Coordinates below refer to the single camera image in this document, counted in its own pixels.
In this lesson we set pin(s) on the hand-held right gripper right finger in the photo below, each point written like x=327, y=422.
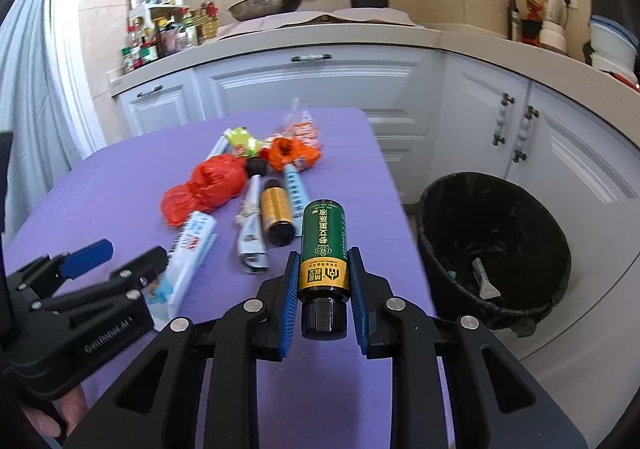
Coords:
x=359, y=299

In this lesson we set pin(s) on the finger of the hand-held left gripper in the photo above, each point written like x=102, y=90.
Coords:
x=87, y=256
x=145, y=266

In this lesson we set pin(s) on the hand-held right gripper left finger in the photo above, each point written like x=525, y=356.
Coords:
x=287, y=309

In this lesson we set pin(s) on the white toothpaste tube red print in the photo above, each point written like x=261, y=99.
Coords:
x=192, y=244

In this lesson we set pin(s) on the green bottle with black cap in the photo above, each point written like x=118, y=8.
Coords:
x=322, y=249

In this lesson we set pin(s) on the silver tube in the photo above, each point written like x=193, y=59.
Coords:
x=252, y=239

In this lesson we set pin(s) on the gold bottle with black cap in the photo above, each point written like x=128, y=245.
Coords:
x=276, y=209

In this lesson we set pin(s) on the red plastic bag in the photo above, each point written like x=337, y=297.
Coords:
x=210, y=181

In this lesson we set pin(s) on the blue white tube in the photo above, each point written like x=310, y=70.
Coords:
x=295, y=189

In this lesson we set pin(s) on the black waste bin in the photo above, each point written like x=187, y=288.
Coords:
x=450, y=209

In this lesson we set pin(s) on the orange plastic bag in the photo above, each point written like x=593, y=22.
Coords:
x=295, y=151

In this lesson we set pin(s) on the person's left hand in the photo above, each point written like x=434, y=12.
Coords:
x=75, y=406

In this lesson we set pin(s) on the purple tablecloth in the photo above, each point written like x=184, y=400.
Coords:
x=125, y=169

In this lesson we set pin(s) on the white plastic wrapper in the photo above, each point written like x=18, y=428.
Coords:
x=484, y=276

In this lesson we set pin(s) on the white plastic strip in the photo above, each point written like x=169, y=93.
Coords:
x=219, y=148

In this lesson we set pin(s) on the green yellow snack wrapper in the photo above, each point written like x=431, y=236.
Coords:
x=239, y=138

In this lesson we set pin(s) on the clear bag with orange print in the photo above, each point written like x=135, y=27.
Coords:
x=302, y=129

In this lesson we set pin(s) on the light grey curtain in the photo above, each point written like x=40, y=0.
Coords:
x=35, y=79

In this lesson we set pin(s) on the white kitchen cabinet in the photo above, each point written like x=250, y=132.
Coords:
x=350, y=89

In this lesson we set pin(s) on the group of condiment bottles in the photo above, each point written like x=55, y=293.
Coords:
x=150, y=51

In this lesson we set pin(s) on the white spice rack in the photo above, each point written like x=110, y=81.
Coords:
x=160, y=7

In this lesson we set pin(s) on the pink stove cover cloth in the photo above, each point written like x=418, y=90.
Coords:
x=300, y=19

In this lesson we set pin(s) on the metal wok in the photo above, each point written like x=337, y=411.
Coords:
x=265, y=4

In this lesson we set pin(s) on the dark glass bottle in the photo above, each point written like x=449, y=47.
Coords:
x=512, y=19

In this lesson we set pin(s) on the black holder with red tool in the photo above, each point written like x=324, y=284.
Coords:
x=531, y=26

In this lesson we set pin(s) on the white bowl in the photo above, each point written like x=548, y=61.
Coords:
x=612, y=64

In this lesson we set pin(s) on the red tray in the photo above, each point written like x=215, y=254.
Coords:
x=627, y=79

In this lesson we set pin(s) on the white container with blue lid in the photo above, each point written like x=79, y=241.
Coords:
x=612, y=36

